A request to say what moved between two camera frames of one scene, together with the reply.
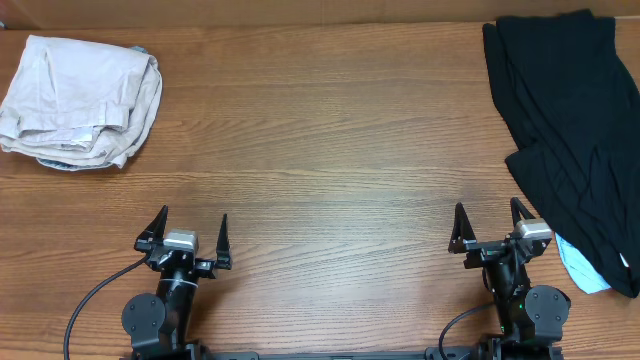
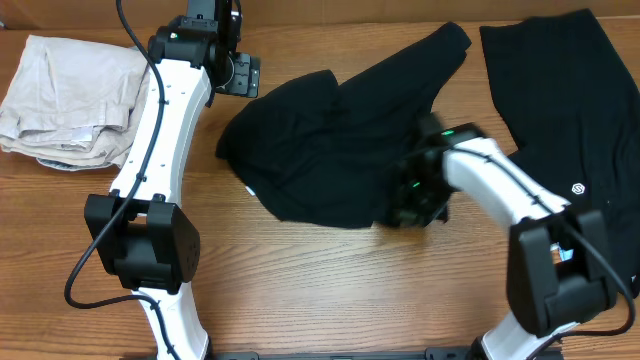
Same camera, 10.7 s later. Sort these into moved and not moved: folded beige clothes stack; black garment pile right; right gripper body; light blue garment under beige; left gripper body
Moved: right gripper body; left gripper body
Not moved: folded beige clothes stack; black garment pile right; light blue garment under beige
